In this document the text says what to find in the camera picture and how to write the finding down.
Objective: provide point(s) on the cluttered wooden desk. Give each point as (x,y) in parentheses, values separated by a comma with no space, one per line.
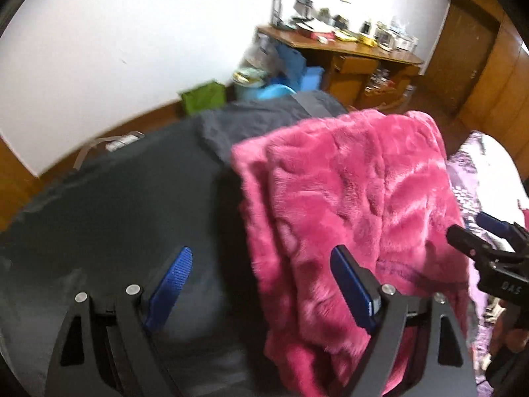
(355,66)

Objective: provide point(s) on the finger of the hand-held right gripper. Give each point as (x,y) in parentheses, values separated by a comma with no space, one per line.
(494,223)
(467,240)

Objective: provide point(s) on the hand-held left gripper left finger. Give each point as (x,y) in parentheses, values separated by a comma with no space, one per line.
(169,285)

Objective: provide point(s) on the clear plastic bag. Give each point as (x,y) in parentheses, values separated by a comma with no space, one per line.
(258,53)

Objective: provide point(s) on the dark grey bed sheet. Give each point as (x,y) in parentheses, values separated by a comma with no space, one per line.
(124,206)

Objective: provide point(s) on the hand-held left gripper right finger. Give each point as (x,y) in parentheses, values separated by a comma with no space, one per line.
(353,285)

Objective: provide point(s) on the blue hanging cloth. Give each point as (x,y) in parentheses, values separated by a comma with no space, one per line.
(291,64)

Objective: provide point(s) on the purple white printed blanket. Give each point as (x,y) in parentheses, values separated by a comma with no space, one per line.
(467,190)

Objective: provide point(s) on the glass tank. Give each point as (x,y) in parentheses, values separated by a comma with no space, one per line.
(289,4)

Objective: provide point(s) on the plain wooden door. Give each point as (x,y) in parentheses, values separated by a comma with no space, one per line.
(458,58)

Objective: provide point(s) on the blue plastic basin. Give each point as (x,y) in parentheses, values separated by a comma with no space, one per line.
(277,91)

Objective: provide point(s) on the white power strip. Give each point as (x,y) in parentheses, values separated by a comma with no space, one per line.
(124,141)

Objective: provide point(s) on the pink fleece garment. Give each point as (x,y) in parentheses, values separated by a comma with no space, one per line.
(351,186)

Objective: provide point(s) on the green bag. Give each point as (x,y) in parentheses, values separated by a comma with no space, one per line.
(202,99)

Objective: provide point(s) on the light blue trash bin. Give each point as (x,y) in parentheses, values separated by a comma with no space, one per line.
(248,87)

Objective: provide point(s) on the person's right hand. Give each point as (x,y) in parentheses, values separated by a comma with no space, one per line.
(517,340)

